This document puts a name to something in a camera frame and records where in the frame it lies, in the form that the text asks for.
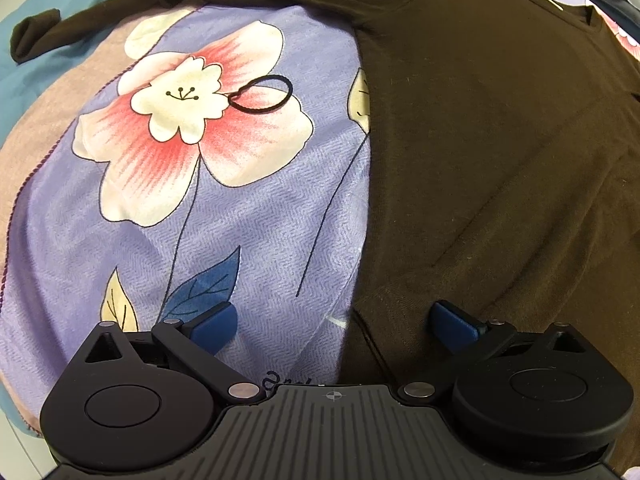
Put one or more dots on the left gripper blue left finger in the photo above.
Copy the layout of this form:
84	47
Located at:
213	329

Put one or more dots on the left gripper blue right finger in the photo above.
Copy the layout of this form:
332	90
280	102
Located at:
453	327

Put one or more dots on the dark brown long-sleeve shirt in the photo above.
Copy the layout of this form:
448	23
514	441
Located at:
475	159

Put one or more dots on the purple floral bed sheet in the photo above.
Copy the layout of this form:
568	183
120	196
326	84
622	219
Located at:
200	185

